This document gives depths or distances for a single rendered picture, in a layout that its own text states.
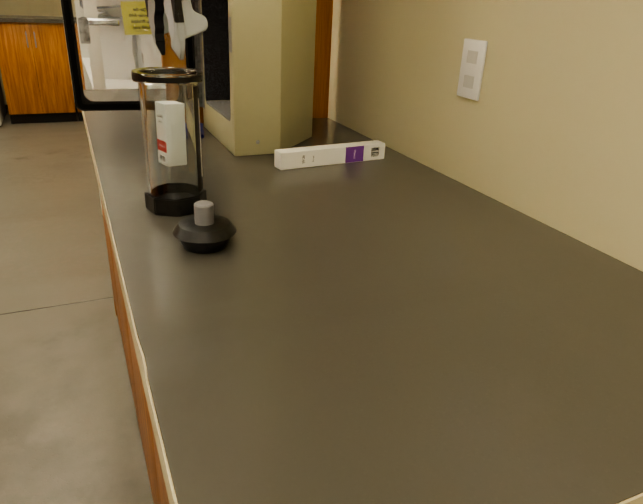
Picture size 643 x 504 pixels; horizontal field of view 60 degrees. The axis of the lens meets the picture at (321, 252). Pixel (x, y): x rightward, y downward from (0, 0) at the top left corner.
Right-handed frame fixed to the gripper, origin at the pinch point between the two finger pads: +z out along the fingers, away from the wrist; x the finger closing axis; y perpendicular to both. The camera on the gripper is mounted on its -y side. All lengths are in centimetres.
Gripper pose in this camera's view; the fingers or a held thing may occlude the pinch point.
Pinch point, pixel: (166, 49)
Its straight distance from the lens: 94.7
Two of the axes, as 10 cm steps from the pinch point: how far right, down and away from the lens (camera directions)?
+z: -0.2, 8.9, 4.5
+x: -6.3, -3.6, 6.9
